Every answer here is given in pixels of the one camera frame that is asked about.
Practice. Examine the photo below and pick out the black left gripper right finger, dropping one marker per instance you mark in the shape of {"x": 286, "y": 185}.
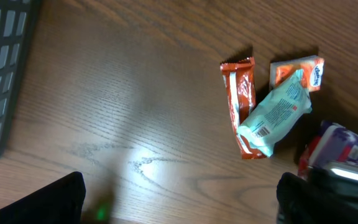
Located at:
{"x": 300, "y": 202}

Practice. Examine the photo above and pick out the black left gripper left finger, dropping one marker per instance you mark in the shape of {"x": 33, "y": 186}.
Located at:
{"x": 58, "y": 202}

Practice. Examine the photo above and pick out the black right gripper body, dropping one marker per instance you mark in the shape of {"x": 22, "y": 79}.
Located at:
{"x": 338, "y": 179}

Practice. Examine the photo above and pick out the mint green wipes pack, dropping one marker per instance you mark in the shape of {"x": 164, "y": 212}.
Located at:
{"x": 276, "y": 114}

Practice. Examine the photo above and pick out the small orange tissue pack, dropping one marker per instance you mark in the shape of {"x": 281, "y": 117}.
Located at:
{"x": 312, "y": 67}

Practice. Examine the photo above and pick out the orange-red snack bar wrapper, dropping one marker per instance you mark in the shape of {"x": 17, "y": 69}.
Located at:
{"x": 239, "y": 83}

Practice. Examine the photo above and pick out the grey plastic mesh basket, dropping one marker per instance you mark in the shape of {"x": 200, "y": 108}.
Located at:
{"x": 18, "y": 19}

